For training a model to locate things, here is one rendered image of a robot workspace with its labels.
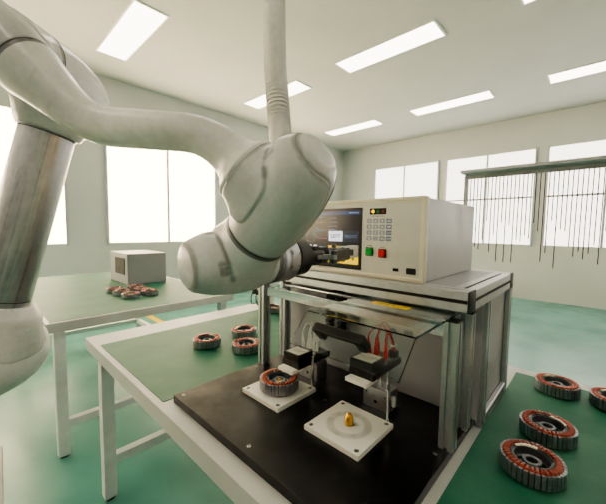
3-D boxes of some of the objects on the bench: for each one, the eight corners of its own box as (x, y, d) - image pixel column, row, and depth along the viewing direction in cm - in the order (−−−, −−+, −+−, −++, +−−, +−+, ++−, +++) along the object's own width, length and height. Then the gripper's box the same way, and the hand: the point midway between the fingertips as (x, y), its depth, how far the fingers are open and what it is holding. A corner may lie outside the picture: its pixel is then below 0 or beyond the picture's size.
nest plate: (277, 413, 81) (277, 408, 80) (242, 392, 91) (242, 387, 91) (316, 391, 91) (316, 387, 91) (280, 374, 102) (280, 371, 102)
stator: (277, 402, 83) (278, 389, 83) (251, 387, 91) (251, 375, 90) (306, 387, 91) (306, 375, 91) (280, 375, 99) (280, 363, 99)
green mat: (163, 402, 89) (163, 401, 89) (100, 345, 130) (100, 345, 130) (353, 328, 157) (353, 328, 157) (272, 306, 199) (272, 306, 199)
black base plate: (374, 575, 45) (374, 560, 45) (173, 402, 89) (173, 394, 89) (471, 427, 79) (472, 418, 79) (292, 355, 123) (292, 349, 123)
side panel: (481, 429, 79) (489, 301, 76) (468, 423, 81) (475, 299, 78) (506, 388, 99) (512, 287, 97) (495, 385, 101) (501, 285, 99)
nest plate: (357, 462, 64) (358, 456, 64) (303, 429, 74) (303, 424, 74) (393, 428, 75) (393, 423, 75) (341, 404, 85) (342, 399, 85)
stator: (206, 352, 124) (206, 343, 123) (186, 347, 129) (186, 338, 129) (226, 343, 133) (226, 335, 133) (207, 338, 139) (207, 330, 139)
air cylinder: (316, 382, 97) (316, 364, 97) (298, 374, 102) (298, 357, 102) (326, 376, 101) (327, 359, 101) (309, 369, 106) (309, 353, 106)
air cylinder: (388, 414, 81) (388, 393, 80) (362, 403, 86) (363, 383, 85) (397, 406, 84) (398, 386, 84) (372, 396, 90) (373, 377, 89)
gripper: (265, 272, 67) (335, 263, 84) (311, 280, 58) (378, 268, 75) (265, 237, 66) (335, 235, 83) (312, 239, 57) (379, 237, 74)
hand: (347, 251), depth 77 cm, fingers closed
